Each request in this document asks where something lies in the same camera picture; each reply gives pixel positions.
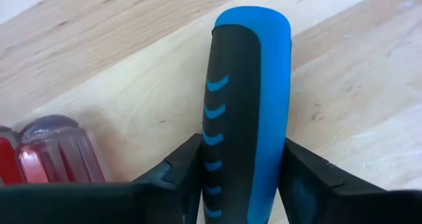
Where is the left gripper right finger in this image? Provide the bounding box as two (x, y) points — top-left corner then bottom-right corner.
(278, 137), (386, 224)

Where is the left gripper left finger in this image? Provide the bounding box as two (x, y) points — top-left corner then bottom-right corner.
(131, 134), (202, 224)

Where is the red clear handle screwdriver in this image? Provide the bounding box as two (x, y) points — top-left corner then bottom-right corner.
(15, 114), (107, 184)
(0, 125), (17, 186)

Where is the large blue black screwdriver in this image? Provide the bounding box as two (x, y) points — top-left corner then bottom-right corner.
(200, 5), (293, 224)

